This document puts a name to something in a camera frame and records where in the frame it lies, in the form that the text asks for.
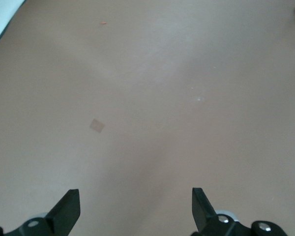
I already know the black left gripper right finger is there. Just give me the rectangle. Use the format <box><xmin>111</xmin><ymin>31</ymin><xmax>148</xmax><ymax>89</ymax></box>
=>
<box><xmin>191</xmin><ymin>187</ymin><xmax>288</xmax><ymax>236</ymax></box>

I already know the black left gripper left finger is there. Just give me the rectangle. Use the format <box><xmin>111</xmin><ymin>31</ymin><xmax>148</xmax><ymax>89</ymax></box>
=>
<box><xmin>0</xmin><ymin>188</ymin><xmax>81</xmax><ymax>236</ymax></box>

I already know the brown tape patch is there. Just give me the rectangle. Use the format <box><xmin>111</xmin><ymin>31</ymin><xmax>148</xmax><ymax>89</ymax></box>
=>
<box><xmin>89</xmin><ymin>118</ymin><xmax>106</xmax><ymax>134</ymax></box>

